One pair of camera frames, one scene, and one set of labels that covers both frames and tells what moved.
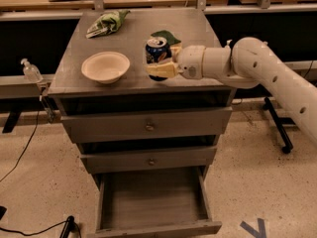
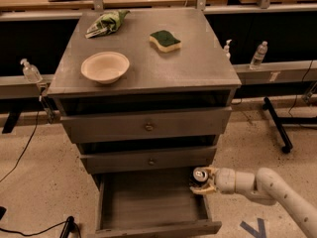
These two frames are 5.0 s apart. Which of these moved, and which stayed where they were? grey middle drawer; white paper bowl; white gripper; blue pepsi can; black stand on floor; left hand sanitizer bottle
Moved: blue pepsi can; white gripper
Stayed: grey middle drawer; left hand sanitizer bottle; white paper bowl; black stand on floor
